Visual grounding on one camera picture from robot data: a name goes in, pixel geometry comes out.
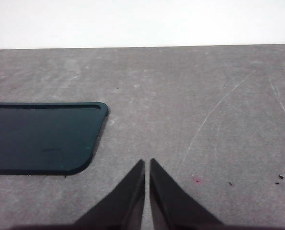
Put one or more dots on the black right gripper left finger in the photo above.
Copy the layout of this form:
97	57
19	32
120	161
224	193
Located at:
123	206

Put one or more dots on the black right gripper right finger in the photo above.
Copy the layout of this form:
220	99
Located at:
175	206

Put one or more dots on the dark rectangular tray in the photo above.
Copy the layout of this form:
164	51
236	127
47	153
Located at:
41	136

